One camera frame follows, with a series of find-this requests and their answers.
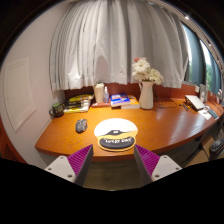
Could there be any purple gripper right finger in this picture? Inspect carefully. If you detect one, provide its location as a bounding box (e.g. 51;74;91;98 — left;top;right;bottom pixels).
134;145;181;184

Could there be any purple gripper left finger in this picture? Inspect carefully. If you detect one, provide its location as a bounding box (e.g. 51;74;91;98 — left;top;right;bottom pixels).
45;145;93;186

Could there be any grey computer mouse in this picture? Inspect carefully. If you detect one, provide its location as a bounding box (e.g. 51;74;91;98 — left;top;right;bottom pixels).
75;119;88;133

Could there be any captain hat mouse pad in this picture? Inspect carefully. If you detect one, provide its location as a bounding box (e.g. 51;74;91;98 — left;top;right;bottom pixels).
94;118;138;152

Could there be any dark green mug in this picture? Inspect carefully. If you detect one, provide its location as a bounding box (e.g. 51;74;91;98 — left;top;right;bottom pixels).
49;102;64;118

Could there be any stack of yellow black books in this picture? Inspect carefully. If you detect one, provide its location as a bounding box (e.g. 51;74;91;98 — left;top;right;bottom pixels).
63;94;94;113

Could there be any orange yellow book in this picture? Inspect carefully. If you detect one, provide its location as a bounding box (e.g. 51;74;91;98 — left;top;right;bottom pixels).
120;95;140;109

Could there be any white ceramic vase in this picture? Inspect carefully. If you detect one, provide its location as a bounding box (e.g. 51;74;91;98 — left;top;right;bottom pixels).
139;81;153;109

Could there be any red flat book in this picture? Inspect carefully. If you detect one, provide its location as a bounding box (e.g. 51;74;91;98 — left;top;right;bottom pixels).
91;103;111;108

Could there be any blue book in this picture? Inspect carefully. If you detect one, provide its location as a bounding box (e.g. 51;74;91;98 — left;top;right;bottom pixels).
110;93;130;107

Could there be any white paper notepad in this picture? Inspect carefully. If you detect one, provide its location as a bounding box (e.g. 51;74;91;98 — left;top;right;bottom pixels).
199;109;218;120

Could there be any clear sanitizer bottle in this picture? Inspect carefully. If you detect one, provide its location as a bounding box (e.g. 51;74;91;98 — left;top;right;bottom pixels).
103;86;109;103

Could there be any silver laptop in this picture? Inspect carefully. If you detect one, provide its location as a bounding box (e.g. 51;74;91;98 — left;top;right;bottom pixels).
185;95;205;110

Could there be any white flower bouquet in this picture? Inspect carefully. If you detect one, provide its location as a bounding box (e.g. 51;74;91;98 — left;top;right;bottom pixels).
132;57;164;85

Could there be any white curtain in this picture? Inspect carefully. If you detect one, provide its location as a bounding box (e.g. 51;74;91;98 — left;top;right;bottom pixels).
50;0;188;91

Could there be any black cable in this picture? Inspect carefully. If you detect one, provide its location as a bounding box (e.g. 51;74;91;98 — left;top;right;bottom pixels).
153;87;180;109

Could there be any white wall panel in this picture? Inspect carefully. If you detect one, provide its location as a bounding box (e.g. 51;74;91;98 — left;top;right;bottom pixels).
3;58;36;132

